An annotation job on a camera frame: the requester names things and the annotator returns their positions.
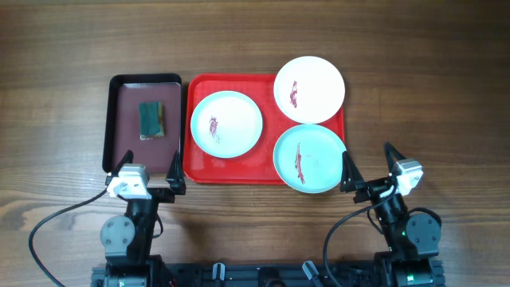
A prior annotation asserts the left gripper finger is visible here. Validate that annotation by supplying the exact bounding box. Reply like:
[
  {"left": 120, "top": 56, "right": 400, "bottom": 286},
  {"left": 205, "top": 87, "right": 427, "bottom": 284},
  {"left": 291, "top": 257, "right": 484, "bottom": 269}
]
[
  {"left": 108, "top": 150, "right": 134, "bottom": 177},
  {"left": 166, "top": 151, "right": 186, "bottom": 187}
]

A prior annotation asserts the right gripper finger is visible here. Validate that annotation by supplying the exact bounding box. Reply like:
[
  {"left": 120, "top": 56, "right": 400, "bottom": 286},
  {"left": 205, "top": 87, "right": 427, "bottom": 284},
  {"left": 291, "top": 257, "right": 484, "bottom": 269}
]
[
  {"left": 384, "top": 142, "right": 406, "bottom": 171},
  {"left": 340, "top": 151, "right": 365, "bottom": 187}
]

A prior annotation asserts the light blue plate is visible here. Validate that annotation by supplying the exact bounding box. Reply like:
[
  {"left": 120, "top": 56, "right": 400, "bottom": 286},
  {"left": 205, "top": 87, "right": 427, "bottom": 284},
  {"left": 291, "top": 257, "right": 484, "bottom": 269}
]
[
  {"left": 273, "top": 124, "right": 346, "bottom": 194},
  {"left": 190, "top": 91, "right": 263, "bottom": 159}
]

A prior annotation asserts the green yellow sponge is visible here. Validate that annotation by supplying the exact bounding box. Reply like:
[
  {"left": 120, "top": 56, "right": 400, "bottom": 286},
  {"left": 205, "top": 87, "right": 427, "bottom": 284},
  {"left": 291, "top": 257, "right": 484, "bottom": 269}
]
[{"left": 139, "top": 101, "right": 165, "bottom": 140}]

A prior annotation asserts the white plate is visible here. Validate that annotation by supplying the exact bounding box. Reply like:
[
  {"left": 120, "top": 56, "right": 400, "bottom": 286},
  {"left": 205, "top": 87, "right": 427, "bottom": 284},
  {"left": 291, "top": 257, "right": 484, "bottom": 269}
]
[{"left": 273, "top": 56, "right": 346, "bottom": 124}]

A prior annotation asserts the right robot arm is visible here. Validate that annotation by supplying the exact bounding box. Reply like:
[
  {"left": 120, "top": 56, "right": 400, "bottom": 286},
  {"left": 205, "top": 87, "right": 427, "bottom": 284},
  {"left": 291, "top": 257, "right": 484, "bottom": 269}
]
[{"left": 340, "top": 143, "right": 444, "bottom": 286}]

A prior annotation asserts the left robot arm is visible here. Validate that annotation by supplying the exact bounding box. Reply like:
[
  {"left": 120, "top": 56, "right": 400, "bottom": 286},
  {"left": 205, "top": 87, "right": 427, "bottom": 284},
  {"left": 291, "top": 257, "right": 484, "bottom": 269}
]
[{"left": 91, "top": 151, "right": 186, "bottom": 287}]

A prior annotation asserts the black tray with water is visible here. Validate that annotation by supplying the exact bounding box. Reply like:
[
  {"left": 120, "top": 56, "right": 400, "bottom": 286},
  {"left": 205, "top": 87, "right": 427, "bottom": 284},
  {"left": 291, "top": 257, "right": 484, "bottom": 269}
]
[{"left": 102, "top": 73, "right": 186, "bottom": 173}]

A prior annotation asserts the red plastic tray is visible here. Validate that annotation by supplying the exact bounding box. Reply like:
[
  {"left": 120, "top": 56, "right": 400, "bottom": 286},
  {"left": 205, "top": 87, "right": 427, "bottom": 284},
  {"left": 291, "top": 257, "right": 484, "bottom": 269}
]
[{"left": 182, "top": 73, "right": 346, "bottom": 186}]

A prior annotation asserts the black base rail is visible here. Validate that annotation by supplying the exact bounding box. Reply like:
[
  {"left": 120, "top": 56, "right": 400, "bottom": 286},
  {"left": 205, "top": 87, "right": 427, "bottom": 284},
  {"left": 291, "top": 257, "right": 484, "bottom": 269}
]
[{"left": 90, "top": 261, "right": 444, "bottom": 287}]

